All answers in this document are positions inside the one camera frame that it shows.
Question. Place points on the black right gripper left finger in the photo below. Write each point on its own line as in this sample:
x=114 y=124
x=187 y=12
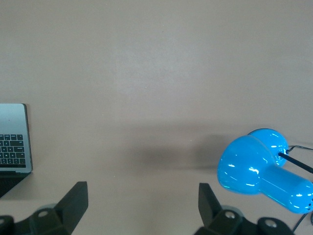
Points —
x=71 y=208

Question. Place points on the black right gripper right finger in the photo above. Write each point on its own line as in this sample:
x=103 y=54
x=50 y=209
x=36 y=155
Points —
x=210 y=215

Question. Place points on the silver grey laptop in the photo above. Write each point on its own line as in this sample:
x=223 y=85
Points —
x=12 y=117

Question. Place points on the glossy blue desk lamp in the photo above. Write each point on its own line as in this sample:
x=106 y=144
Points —
x=244 y=161

